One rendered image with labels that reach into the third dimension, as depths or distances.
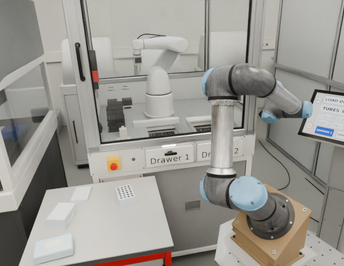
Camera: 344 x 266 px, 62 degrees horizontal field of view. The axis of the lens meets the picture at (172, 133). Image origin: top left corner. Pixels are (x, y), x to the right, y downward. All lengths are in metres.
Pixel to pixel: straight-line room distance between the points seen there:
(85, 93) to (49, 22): 3.28
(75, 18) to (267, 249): 1.29
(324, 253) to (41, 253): 1.12
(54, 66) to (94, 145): 3.27
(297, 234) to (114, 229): 0.77
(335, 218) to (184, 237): 0.99
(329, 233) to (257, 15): 1.47
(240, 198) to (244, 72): 0.43
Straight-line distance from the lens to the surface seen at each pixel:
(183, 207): 1.97
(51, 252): 1.32
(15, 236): 1.82
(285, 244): 1.17
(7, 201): 1.60
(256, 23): 1.70
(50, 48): 4.81
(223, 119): 1.09
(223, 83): 1.07
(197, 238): 2.17
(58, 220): 1.46
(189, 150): 1.72
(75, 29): 1.53
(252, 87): 1.05
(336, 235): 2.26
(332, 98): 1.94
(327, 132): 1.86
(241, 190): 1.04
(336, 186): 2.07
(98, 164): 1.72
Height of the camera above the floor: 1.66
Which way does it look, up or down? 23 degrees down
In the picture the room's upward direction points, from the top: 2 degrees counter-clockwise
